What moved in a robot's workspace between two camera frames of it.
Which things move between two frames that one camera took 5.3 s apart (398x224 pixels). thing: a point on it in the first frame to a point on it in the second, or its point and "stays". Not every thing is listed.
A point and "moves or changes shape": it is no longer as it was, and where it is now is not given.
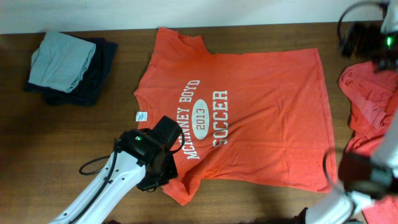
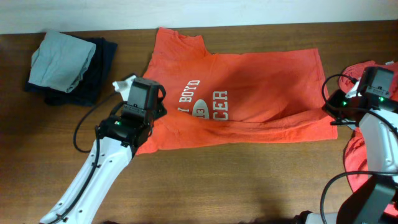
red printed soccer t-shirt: (253, 117) moves or changes shape
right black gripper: (367, 38) to (336, 96)
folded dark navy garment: (93, 81) stays
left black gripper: (151, 184) to (161, 109)
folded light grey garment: (60, 61) stays
